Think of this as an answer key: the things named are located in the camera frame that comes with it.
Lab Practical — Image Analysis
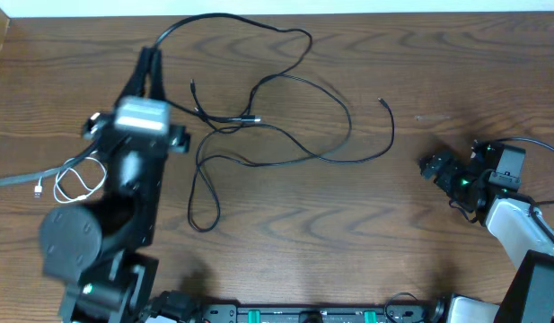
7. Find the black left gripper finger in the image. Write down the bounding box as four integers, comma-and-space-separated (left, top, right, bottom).
117, 47, 152, 104
149, 49, 166, 100

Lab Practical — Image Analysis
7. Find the thin black usb cable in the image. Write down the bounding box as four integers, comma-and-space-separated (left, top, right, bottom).
186, 79, 396, 233

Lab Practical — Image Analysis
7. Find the white usb cable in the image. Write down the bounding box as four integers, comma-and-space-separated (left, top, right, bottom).
32, 154, 108, 205

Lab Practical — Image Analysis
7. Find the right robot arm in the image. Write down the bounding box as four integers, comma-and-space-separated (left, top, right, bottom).
168, 54, 554, 322

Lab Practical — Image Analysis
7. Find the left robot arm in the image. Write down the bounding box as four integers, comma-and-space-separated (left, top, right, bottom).
40, 47, 190, 322

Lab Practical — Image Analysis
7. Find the right camera black cable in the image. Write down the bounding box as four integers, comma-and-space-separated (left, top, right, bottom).
494, 136, 554, 252

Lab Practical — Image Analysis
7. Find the camera black cable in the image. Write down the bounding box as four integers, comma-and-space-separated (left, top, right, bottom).
0, 138, 102, 189
494, 136, 554, 252

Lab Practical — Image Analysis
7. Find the left camera black cable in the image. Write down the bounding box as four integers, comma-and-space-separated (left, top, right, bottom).
0, 138, 102, 189

